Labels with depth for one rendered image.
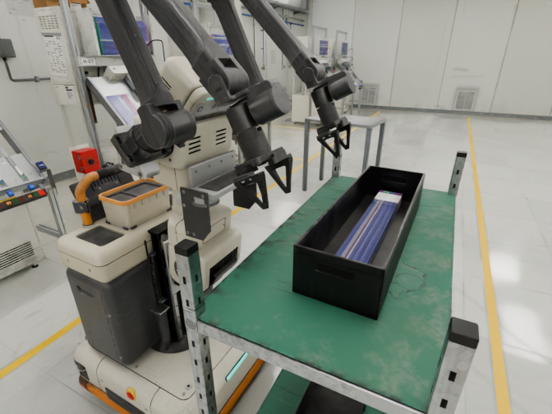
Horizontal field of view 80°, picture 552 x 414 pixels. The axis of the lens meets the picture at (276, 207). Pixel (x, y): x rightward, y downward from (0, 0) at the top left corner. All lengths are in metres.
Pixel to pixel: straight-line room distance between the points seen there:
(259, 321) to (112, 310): 0.79
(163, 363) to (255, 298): 0.89
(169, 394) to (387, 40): 9.53
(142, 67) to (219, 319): 0.55
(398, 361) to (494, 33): 9.54
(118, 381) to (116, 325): 0.26
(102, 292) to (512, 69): 9.59
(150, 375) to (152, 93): 1.06
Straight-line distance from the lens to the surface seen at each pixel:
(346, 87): 1.02
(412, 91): 9.98
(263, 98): 0.63
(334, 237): 0.87
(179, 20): 0.74
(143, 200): 1.32
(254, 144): 0.66
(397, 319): 0.68
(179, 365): 1.49
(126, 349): 1.46
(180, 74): 0.94
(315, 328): 0.63
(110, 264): 1.24
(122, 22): 0.86
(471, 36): 9.91
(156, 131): 0.79
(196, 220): 1.00
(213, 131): 1.06
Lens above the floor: 1.39
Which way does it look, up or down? 25 degrees down
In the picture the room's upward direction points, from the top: straight up
